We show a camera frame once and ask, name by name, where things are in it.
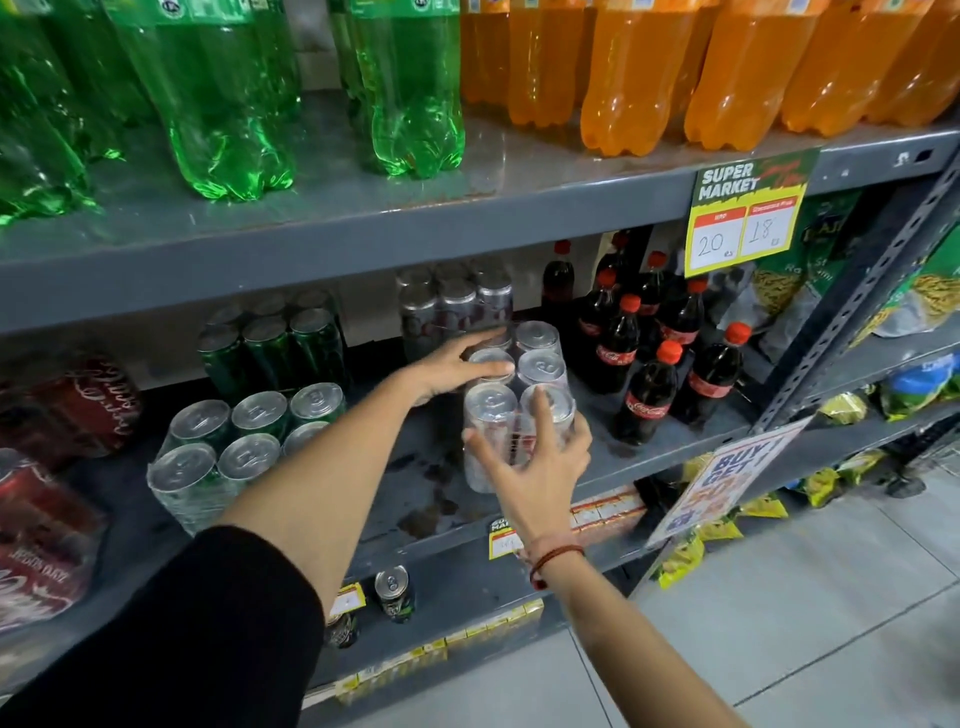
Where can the person's right hand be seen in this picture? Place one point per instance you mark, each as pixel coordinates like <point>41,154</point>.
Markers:
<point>540,495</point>

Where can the person's left hand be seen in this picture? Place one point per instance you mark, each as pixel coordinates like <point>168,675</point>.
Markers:
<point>439,371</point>

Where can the person's right thumb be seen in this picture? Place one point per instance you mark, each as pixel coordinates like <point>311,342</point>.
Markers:
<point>481,454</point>

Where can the person's left thumb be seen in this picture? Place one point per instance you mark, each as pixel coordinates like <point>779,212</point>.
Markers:
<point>491,370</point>

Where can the shrink-wrapped silver can pack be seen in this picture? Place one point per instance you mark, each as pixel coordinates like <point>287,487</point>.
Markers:
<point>540,371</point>

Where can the person's left forearm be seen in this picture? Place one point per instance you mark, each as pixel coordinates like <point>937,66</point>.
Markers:
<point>315,487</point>

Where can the person's right forearm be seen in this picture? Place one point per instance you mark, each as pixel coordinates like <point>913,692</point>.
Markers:
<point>607,645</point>

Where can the shrink-wrapped grey can pack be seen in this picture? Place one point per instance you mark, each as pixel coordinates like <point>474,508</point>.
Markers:
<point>450,307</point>

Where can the yellow shelf price label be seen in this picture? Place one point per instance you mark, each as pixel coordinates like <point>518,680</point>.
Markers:
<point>347,601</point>
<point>506,538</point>

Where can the row of small orange boxes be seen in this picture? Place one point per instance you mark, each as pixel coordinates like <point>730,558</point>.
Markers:
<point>607,510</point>

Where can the group of small cola bottles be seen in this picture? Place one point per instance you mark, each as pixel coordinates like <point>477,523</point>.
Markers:
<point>637,360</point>

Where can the single green black can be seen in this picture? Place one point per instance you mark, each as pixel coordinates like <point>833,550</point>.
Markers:
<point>394,592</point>

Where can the row of small yellow boxes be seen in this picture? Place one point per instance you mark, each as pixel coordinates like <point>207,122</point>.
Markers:
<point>435,651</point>

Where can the grey metal shelf rack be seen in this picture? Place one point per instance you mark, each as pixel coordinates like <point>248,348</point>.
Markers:
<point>337,217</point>

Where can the dark green can pack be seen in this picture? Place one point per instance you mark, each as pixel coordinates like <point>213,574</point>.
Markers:
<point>270,345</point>

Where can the single dark can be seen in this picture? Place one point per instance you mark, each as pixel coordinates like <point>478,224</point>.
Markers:
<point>341,631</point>

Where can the pile of yellow snack packets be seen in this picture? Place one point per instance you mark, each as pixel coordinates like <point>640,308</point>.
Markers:
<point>705,540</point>

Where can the white hanging promo sign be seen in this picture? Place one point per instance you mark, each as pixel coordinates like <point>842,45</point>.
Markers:
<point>720,480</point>

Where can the shrink-wrapped green can pack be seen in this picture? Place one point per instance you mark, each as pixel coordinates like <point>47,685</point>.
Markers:
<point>225,457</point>

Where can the green yellow price sign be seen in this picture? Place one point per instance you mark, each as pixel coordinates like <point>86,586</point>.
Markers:
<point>750,214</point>

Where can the row of orange soda bottles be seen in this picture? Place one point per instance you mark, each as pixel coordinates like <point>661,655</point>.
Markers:
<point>675,67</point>

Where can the black sleeve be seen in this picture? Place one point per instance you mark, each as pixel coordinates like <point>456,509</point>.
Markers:
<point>172,645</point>

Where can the row of green soda bottles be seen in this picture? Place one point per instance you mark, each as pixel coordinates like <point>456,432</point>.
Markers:
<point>217,90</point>

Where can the shrink-wrapped red can pack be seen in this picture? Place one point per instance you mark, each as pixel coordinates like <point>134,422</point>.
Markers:
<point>41,547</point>
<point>75,409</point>

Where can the blue green snack bag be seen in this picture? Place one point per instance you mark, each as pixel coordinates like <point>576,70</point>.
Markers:
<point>919,386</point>

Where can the green yellow pasta bag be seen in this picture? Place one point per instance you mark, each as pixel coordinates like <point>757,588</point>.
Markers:
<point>922,292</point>

